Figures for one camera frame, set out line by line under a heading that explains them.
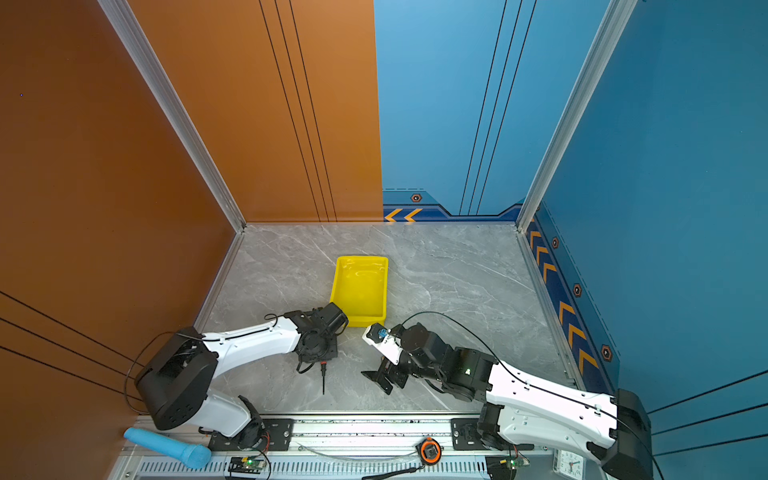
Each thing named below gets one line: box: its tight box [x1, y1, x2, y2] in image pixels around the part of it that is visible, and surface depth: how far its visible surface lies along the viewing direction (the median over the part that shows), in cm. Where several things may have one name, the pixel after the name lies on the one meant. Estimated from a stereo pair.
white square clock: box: [559, 450, 584, 480], surface depth 69 cm
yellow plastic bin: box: [330, 256, 389, 328], surface depth 102 cm
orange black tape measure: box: [420, 437, 442, 465], surface depth 70 cm
